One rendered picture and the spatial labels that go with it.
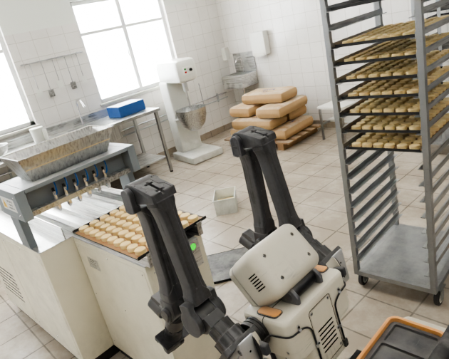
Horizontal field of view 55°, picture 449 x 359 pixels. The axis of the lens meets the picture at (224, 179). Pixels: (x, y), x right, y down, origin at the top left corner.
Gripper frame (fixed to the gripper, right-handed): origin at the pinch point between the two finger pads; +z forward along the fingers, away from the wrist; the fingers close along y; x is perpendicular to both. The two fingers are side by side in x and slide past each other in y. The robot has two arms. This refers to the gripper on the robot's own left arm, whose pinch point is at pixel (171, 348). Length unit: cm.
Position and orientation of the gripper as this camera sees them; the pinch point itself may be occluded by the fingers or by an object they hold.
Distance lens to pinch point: 155.2
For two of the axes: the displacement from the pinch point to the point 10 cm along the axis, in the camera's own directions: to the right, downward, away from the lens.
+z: -1.4, 7.7, 6.3
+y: -6.9, 3.8, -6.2
